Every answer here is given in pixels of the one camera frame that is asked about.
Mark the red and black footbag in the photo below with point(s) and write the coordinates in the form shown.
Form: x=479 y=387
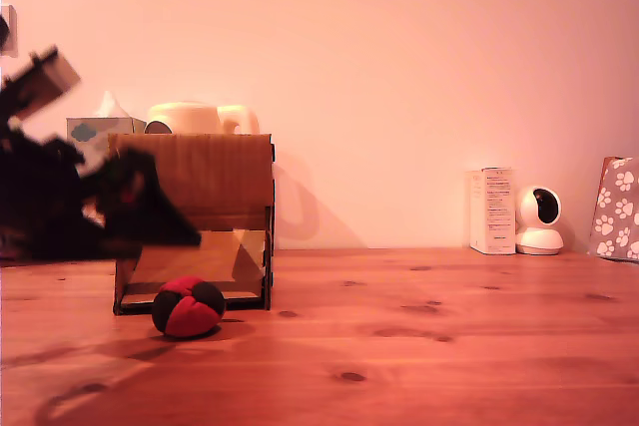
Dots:
x=189 y=306

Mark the cardboard dice tower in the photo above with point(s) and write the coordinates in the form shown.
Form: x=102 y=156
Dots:
x=219 y=171

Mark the grey round disc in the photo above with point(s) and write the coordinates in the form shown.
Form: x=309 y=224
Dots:
x=159 y=128

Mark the cloud print tissue box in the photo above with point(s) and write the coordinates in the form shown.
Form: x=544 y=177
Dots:
x=125 y=124

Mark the cream plastic jug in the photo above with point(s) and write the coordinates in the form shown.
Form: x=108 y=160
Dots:
x=190 y=119

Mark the white tissue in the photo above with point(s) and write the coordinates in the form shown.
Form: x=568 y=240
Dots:
x=111 y=108

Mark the white printed carton box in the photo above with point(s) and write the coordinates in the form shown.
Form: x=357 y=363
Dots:
x=491 y=211

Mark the grey paw print bag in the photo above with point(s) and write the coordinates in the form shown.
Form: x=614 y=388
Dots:
x=616 y=216

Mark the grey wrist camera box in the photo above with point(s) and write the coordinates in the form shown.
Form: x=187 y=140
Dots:
x=50 y=82

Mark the white wall fixture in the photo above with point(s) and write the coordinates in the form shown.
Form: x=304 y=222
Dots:
x=12 y=22

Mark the small white round camera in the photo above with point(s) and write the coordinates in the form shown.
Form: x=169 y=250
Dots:
x=538 y=241

